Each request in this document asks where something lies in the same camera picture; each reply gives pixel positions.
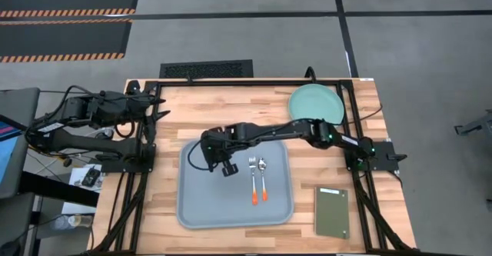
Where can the small black device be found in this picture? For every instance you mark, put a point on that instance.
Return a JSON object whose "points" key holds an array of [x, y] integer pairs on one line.
{"points": [[91, 177]]}

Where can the clear plastic bottle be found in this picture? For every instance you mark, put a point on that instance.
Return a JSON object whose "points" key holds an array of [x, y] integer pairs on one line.
{"points": [[73, 221]]}

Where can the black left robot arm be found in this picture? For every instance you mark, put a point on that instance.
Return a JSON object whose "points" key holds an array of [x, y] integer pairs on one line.
{"points": [[77, 142]]}

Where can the olive green notebook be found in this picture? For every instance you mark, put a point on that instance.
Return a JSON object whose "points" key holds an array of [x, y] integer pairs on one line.
{"points": [[332, 213]]}

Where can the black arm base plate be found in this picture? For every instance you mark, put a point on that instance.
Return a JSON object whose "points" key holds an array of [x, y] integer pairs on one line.
{"points": [[386, 160], [127, 165]]}

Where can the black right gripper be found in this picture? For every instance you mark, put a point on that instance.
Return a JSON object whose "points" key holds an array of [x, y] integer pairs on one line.
{"points": [[219, 144]]}

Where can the black aluminium table frame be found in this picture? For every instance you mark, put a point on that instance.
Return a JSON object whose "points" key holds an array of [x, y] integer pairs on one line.
{"points": [[250, 83]]}

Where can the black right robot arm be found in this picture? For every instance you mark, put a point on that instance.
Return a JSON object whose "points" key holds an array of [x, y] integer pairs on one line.
{"points": [[276, 130]]}

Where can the pale green plate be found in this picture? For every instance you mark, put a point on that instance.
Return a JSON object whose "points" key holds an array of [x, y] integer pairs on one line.
{"points": [[315, 102]]}

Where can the white paper sheet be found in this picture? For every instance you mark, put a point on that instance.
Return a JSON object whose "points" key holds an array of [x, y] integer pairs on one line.
{"points": [[77, 206]]}

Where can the grey plastic tray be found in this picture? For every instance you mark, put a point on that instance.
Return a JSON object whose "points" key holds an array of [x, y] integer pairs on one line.
{"points": [[215, 202]]}

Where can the black floor vent grate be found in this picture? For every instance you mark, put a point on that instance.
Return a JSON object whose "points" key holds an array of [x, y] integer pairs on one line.
{"points": [[206, 69]]}

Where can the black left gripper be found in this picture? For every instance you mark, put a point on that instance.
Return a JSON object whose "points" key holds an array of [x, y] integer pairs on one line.
{"points": [[123, 106]]}

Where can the laptop with colourful screen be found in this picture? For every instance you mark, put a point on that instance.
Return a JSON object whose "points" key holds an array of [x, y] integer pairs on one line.
{"points": [[8, 148]]}

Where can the black stand on floor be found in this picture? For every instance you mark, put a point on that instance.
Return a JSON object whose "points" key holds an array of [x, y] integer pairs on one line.
{"points": [[476, 125]]}

